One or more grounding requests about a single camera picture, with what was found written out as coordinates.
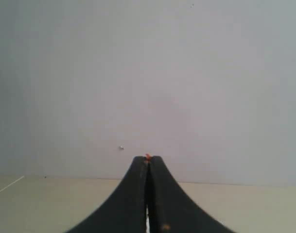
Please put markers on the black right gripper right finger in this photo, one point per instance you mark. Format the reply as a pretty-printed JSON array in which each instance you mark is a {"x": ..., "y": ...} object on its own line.
[{"x": 170, "y": 209}]

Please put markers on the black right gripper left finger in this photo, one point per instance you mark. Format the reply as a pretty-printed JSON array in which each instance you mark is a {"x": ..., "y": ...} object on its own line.
[{"x": 124, "y": 211}]

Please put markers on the red dried fruit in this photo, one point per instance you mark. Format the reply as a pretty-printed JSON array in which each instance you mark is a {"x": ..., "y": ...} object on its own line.
[{"x": 148, "y": 157}]

